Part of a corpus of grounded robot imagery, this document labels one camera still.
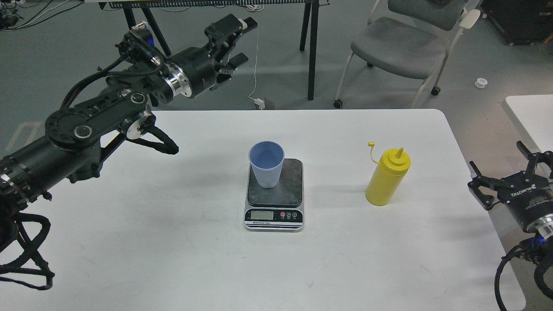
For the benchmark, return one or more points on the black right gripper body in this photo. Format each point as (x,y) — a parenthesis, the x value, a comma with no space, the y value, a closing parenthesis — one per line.
(529,200)

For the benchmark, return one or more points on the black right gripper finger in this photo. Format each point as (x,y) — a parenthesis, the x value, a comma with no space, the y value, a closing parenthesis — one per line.
(535,158)
(479,181)

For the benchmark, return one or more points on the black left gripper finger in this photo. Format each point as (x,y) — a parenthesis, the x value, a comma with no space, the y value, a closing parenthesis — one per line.
(226,71)
(223,34)

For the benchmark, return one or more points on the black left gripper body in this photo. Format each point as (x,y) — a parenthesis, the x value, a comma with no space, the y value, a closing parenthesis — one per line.
(194,71)

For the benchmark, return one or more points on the blue ribbed plastic cup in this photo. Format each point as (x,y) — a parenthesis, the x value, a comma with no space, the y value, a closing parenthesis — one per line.
(267,159)

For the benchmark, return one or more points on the yellow squeeze bottle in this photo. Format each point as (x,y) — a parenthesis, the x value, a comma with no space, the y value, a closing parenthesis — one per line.
(390,170)

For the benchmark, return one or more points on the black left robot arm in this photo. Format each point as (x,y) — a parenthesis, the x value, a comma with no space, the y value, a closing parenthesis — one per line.
(97,115)

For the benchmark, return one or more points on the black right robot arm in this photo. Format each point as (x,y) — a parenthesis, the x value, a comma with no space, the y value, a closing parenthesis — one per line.
(536,250)

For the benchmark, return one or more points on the digital kitchen scale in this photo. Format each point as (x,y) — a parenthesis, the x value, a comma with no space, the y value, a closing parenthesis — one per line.
(280,208)

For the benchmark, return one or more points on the white side table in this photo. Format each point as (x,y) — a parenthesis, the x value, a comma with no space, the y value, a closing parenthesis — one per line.
(532,115)

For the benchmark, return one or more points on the black trestle table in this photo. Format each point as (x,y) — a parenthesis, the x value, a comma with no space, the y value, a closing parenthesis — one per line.
(309,23)

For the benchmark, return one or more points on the small white spool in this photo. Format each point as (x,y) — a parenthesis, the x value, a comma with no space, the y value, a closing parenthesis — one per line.
(481,83)

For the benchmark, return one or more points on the black cabinet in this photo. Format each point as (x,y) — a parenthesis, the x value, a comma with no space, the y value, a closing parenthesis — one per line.
(520,22)

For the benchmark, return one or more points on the grey office chair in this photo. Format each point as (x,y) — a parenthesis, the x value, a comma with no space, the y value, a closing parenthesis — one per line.
(407,50)

